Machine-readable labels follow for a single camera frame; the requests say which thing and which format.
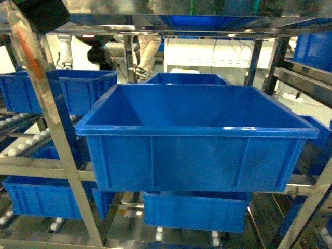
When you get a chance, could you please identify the blue bin lower shelf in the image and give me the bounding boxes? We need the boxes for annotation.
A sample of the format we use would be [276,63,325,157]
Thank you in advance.
[143,192,252,233]

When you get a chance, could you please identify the large blue front bin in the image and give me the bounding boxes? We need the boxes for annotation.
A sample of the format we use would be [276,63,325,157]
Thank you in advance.
[75,84,319,192]

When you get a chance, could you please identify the blue bin behind front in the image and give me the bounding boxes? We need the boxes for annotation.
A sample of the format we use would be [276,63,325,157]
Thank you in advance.
[144,73,231,85]

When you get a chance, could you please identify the blue bin upper left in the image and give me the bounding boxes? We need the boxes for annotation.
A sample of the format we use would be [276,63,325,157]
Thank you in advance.
[1,70,119,116]

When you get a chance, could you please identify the blue bin lower left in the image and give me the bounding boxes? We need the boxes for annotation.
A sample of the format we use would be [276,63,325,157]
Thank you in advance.
[2,175,115,221]

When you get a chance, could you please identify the steel shelf rack frame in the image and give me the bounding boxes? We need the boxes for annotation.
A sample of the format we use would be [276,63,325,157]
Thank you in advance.
[1,9,331,248]

